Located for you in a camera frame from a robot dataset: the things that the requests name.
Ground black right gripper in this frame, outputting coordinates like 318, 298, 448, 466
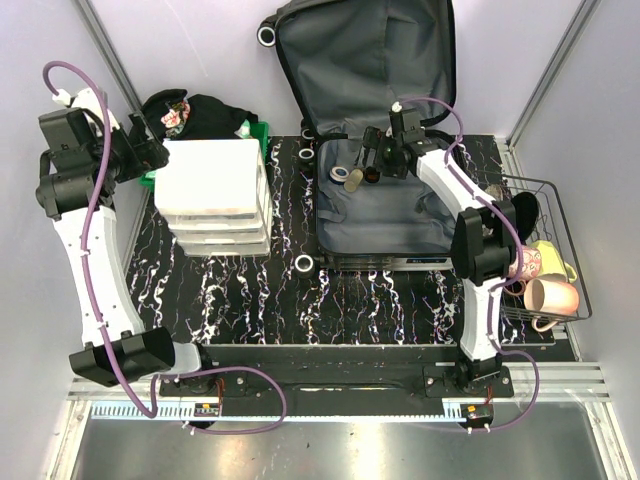
353, 126, 408, 181

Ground small brown jar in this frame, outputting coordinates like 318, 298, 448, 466
364, 167, 381, 184

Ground black floral print garment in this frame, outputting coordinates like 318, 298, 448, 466
141, 89, 259, 140

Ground blue lid round jar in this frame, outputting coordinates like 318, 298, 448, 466
329, 166, 350, 185

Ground white storage bins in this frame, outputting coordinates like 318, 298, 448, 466
154, 138, 273, 257

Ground space astronaut hard-shell suitcase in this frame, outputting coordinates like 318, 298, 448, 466
256, 0, 457, 271

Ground teal green garment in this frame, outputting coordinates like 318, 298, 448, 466
235, 120, 253, 139

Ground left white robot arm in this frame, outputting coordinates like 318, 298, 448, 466
36, 107, 216, 396

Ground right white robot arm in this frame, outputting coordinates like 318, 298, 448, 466
361, 127, 524, 397

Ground green plastic tray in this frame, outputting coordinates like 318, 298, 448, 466
138, 122, 269, 191

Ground grey woven round coaster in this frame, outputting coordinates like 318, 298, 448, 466
485, 184, 504, 201

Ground black round object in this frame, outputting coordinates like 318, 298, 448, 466
511, 192, 539, 243

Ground pink patterned mug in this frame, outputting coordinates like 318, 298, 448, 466
505, 246, 542, 297

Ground yellow mug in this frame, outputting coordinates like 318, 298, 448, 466
531, 240, 578, 283

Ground peach pink mug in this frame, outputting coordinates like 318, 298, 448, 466
524, 278, 580, 333

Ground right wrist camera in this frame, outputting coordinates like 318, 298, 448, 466
389, 108, 424, 142

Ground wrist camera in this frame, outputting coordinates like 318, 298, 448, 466
389, 108, 424, 142
38, 108, 97, 152

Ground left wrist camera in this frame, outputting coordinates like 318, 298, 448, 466
38, 108, 97, 152

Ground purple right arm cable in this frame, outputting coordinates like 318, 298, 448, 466
392, 97, 542, 434

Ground black wire basket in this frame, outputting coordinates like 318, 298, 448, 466
487, 175, 592, 331

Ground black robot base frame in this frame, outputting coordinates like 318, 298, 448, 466
160, 345, 514, 414

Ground white cable duct strip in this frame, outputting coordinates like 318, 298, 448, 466
91, 400, 494, 421

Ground aluminium rail frame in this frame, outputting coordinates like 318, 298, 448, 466
47, 0, 640, 480

